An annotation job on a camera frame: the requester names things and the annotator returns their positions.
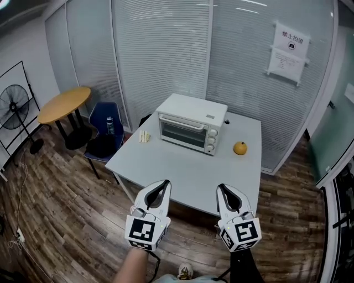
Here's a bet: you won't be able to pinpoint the person's right forearm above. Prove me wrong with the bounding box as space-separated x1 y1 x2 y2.
227 248 258 283

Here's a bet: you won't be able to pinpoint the dark drink bottle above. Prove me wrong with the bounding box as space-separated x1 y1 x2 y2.
106 116 116 137

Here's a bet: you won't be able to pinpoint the black chair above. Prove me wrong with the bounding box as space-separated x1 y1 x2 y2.
138 113 153 128

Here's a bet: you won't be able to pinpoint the person's white shoe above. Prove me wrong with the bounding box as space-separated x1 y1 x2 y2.
178 262 194 280

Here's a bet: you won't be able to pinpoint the orange fruit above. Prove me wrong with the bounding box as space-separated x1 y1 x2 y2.
233 141 249 156

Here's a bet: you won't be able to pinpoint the person's grey trousers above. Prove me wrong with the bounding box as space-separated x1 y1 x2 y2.
153 273 231 283

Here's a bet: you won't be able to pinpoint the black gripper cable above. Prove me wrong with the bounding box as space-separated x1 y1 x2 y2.
148 249 162 279

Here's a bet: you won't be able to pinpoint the glass toaster oven door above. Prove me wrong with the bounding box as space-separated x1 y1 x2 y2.
158 112 210 150

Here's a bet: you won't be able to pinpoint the round wooden table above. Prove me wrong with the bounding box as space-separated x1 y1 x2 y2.
37 87 93 151

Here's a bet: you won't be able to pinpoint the white toaster oven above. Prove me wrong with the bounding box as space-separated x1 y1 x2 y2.
155 93 228 158

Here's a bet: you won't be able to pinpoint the white paper notice sheet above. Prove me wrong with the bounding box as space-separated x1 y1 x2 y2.
266 47 308 87

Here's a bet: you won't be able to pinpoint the black metal rack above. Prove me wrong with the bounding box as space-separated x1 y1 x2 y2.
331 165 354 283

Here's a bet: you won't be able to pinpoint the white paper sign with icon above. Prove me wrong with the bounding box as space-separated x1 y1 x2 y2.
272 20 311 57

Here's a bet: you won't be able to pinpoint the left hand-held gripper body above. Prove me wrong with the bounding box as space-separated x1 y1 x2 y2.
126 205 171 251

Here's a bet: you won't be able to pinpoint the person's left forearm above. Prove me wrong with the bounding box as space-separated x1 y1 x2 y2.
111 245 152 283

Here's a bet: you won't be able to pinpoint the black bag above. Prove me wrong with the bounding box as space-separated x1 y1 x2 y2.
86 134 117 159

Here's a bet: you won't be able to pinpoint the white floor cable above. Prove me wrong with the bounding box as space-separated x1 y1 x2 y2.
7 149 32 251

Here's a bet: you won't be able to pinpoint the black standing fan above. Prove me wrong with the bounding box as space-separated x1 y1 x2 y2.
0 83 45 155

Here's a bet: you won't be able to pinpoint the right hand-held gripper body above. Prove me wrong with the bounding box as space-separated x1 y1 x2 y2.
217 210 262 253

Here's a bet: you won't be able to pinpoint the blue chair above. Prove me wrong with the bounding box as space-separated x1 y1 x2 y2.
83 101 126 180

